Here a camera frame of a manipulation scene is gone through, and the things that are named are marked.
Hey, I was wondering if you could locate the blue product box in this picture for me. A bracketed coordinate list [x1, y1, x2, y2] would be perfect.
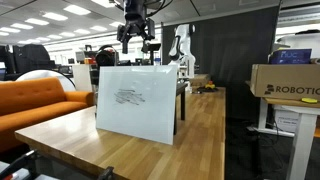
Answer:
[268, 48, 313, 65]

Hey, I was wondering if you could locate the white round panel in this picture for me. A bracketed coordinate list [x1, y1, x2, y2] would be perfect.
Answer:
[14, 68, 77, 93]

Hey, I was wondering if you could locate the white labelled box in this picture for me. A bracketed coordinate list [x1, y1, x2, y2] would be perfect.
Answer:
[273, 109, 300, 133]

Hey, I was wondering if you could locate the dark wooden stand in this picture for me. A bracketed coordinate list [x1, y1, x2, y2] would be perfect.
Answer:
[173, 82, 189, 136]

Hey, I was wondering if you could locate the printed brown cardboard box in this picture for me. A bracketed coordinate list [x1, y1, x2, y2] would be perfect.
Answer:
[249, 63, 320, 101]

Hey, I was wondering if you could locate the plain flat cardboard box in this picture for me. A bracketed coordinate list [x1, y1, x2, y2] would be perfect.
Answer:
[188, 73, 212, 89]

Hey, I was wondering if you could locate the white rounded machine cover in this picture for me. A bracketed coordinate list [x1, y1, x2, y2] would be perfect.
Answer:
[275, 29, 320, 60]

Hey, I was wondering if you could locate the black clamp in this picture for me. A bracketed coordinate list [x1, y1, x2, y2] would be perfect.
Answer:
[96, 166, 115, 180]

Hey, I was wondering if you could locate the white desk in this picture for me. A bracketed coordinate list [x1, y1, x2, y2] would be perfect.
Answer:
[255, 97, 320, 180]

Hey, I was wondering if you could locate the black frame bar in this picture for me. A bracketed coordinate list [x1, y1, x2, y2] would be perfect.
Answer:
[0, 149, 38, 180]

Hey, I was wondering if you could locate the yellow toy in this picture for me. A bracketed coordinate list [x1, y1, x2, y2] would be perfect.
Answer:
[204, 80, 216, 90]

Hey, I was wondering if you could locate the white glass whiteboard with scribble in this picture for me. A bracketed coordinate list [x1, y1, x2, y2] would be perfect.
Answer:
[95, 64, 179, 146]

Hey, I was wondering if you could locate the ceiling light panel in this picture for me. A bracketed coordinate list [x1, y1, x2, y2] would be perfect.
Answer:
[89, 25, 109, 33]
[90, 0, 118, 9]
[10, 22, 35, 31]
[73, 28, 92, 36]
[41, 11, 69, 22]
[24, 17, 50, 27]
[108, 21, 125, 29]
[58, 31, 77, 38]
[62, 3, 92, 16]
[0, 26, 21, 34]

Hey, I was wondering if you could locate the yellow flat object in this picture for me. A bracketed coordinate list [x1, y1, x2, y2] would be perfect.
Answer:
[301, 96, 319, 104]

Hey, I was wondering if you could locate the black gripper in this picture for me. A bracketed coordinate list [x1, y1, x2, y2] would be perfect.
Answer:
[116, 0, 152, 55]

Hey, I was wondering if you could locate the orange sofa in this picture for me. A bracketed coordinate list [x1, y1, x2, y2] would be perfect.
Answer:
[0, 76, 95, 153]

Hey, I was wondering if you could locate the white cabinet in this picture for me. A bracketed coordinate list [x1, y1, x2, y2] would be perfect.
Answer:
[72, 63, 93, 93]

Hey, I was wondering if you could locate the black equipment case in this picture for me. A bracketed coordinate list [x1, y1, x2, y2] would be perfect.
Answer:
[12, 43, 57, 73]

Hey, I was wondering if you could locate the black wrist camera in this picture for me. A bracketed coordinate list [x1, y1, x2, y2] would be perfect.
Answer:
[146, 17, 157, 41]

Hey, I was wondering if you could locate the black curtain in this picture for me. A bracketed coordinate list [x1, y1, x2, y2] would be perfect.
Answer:
[161, 4, 281, 122]

